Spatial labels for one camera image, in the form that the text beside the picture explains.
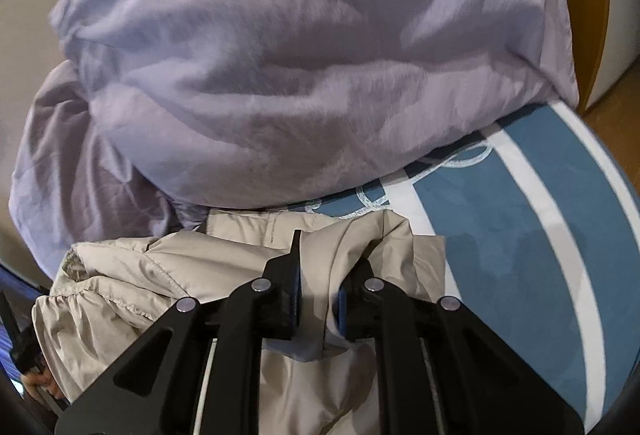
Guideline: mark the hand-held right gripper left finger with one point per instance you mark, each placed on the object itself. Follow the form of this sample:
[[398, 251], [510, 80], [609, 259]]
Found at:
[[295, 295]]

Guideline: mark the lavender pillow on top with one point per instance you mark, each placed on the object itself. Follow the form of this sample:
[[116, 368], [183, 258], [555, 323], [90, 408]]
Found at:
[[300, 65]]

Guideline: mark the crumpled lavender pillow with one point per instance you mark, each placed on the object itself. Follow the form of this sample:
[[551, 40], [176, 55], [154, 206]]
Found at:
[[75, 175]]

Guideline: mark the blue white striped bed sheet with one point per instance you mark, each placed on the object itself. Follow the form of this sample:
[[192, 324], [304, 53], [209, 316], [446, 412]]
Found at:
[[500, 240]]

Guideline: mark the beige puffer jacket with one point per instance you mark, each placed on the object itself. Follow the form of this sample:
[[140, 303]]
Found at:
[[150, 275]]

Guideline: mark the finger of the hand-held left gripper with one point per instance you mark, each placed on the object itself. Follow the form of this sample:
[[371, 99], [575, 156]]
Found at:
[[22, 347]]

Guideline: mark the person's left hand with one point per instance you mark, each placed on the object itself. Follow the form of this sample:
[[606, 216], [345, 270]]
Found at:
[[39, 382]]

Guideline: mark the blue printed board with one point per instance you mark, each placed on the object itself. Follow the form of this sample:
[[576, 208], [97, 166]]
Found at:
[[10, 350]]

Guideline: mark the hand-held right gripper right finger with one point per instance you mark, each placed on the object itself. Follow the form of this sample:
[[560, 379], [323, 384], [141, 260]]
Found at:
[[342, 310]]

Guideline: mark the wooden bed headboard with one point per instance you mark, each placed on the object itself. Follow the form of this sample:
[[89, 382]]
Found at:
[[595, 25]]

